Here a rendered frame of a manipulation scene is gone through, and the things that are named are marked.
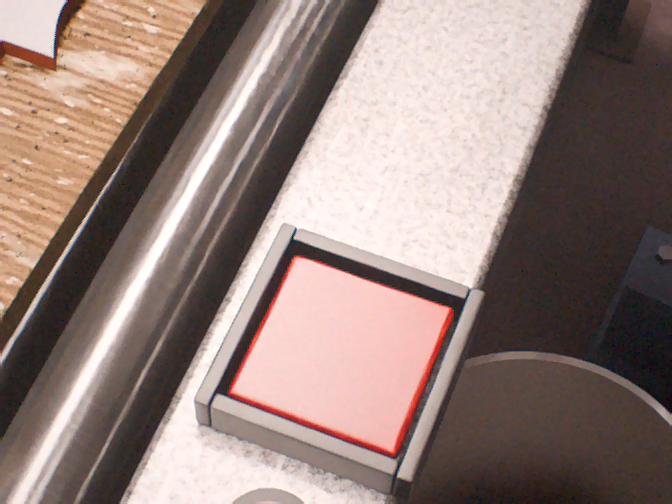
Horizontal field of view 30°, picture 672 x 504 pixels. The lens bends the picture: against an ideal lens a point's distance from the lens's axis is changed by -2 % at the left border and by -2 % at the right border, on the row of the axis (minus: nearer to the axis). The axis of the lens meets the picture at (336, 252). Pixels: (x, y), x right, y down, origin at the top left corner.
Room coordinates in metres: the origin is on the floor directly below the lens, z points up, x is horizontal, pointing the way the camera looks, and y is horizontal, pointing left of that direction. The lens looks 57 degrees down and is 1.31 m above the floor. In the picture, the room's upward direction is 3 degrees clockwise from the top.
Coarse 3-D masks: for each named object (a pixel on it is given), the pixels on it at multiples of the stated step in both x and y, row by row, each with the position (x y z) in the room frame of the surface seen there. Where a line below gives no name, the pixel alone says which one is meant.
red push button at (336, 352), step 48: (288, 288) 0.23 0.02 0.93; (336, 288) 0.23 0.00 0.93; (384, 288) 0.23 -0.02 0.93; (288, 336) 0.21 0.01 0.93; (336, 336) 0.21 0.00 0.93; (384, 336) 0.21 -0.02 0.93; (432, 336) 0.21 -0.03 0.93; (240, 384) 0.19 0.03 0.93; (288, 384) 0.19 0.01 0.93; (336, 384) 0.19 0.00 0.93; (384, 384) 0.19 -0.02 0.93; (336, 432) 0.18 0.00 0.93; (384, 432) 0.18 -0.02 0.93
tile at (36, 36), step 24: (0, 0) 0.34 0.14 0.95; (24, 0) 0.34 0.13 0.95; (48, 0) 0.34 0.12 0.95; (72, 0) 0.35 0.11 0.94; (0, 24) 0.33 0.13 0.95; (24, 24) 0.33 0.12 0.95; (48, 24) 0.33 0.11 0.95; (0, 48) 0.32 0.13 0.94; (24, 48) 0.32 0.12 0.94; (48, 48) 0.32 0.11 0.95
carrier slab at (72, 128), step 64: (128, 0) 0.35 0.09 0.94; (192, 0) 0.35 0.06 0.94; (0, 64) 0.32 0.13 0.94; (64, 64) 0.32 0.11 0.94; (128, 64) 0.32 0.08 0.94; (0, 128) 0.29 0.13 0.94; (64, 128) 0.29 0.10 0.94; (128, 128) 0.29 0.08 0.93; (0, 192) 0.26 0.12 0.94; (64, 192) 0.26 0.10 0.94; (0, 256) 0.23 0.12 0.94; (0, 320) 0.21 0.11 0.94
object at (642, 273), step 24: (648, 240) 0.88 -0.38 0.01; (648, 264) 0.84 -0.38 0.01; (624, 288) 0.72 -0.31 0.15; (648, 288) 0.81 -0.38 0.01; (624, 312) 0.72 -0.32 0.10; (648, 312) 0.71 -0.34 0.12; (600, 336) 0.74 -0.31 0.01; (624, 336) 0.72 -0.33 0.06; (648, 336) 0.71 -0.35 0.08; (600, 360) 0.71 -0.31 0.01; (624, 360) 0.71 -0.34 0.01; (648, 360) 0.70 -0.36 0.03; (648, 384) 0.68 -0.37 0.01
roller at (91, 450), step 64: (320, 0) 0.37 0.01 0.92; (256, 64) 0.34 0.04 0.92; (320, 64) 0.35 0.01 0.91; (192, 128) 0.31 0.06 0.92; (256, 128) 0.31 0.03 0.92; (192, 192) 0.27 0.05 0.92; (256, 192) 0.28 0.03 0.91; (128, 256) 0.24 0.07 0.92; (192, 256) 0.25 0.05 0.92; (128, 320) 0.22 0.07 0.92; (192, 320) 0.23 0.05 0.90; (64, 384) 0.19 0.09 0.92; (128, 384) 0.20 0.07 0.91; (0, 448) 0.17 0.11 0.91; (64, 448) 0.17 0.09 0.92; (128, 448) 0.18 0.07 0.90
